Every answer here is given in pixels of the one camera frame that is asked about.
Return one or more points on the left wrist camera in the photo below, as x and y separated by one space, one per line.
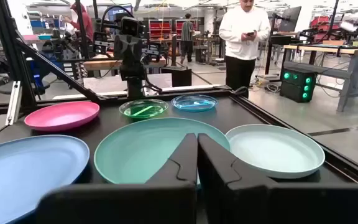
130 25

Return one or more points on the red storage bins shelf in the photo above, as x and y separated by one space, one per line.
160 28

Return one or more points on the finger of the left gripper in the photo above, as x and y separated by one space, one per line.
121 46
135 46

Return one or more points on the small black box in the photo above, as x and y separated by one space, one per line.
181 77

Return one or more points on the small green transparent plate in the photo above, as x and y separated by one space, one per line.
130 112

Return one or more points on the person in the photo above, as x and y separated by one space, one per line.
84 25
244 40
186 34

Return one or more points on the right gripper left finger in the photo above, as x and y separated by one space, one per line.
166 202

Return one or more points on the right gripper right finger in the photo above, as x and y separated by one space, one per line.
244 202

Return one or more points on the large teal plastic plate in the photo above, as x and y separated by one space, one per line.
135 149

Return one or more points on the large blue plastic plate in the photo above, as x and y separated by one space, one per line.
26 174

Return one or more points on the small blue transparent plate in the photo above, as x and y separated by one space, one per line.
182 107

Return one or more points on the pale mint plastic plate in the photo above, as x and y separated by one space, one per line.
275 149

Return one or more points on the silver metal bracket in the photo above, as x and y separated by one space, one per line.
13 102

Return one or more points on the black monitor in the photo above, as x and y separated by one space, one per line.
291 18

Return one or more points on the wooden workbench with grey legs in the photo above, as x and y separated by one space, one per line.
350 51

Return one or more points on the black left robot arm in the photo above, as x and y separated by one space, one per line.
134 84

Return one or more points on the pink plastic plate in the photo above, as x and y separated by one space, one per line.
61 115

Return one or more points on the black box with green lights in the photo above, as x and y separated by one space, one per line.
295 85

